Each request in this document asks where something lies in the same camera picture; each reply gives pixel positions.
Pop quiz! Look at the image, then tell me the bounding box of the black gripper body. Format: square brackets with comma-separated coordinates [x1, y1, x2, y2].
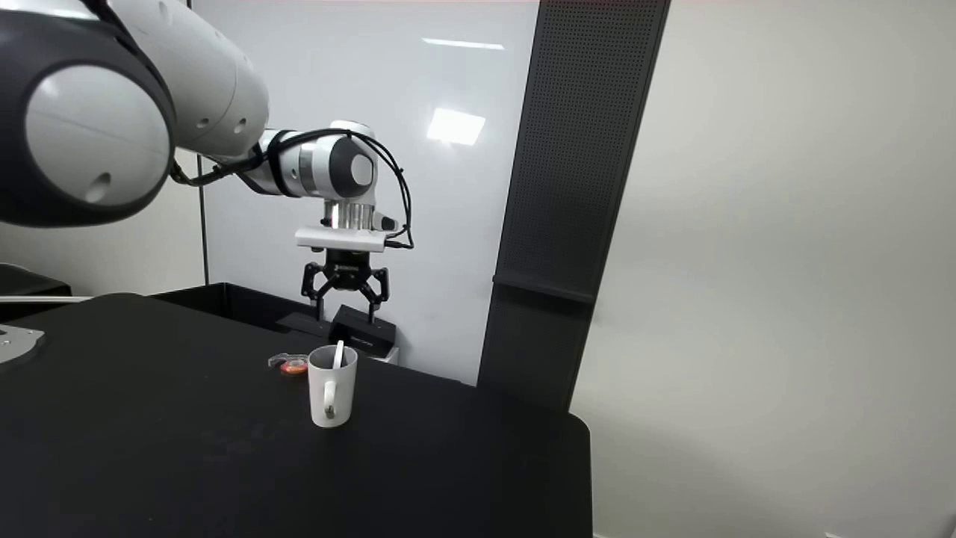
[317, 248, 374, 290]

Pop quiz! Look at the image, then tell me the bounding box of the white plastic spoon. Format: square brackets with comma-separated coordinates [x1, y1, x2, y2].
[331, 339, 344, 368]

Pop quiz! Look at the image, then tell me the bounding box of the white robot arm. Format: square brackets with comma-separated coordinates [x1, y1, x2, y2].
[0, 0, 391, 303]

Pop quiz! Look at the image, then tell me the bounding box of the white ceramic mug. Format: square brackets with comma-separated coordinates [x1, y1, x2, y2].
[307, 342, 358, 430]

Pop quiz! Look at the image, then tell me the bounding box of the black box with blue label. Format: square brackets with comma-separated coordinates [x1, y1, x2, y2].
[328, 303, 398, 354]

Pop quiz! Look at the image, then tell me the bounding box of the black side shelf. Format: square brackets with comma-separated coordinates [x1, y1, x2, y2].
[162, 284, 328, 336]

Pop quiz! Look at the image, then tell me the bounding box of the orange tape dispenser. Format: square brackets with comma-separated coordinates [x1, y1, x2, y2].
[265, 353, 307, 375]

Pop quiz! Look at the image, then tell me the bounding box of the black vertical pillar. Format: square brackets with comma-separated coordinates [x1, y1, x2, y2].
[477, 0, 672, 408]

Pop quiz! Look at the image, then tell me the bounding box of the silver metal mounting plate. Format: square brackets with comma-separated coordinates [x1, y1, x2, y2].
[0, 326, 41, 365]

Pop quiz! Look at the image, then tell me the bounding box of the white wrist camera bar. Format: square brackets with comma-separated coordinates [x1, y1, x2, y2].
[294, 226, 385, 251]

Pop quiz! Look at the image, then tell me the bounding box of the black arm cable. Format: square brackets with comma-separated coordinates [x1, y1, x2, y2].
[168, 126, 419, 251]

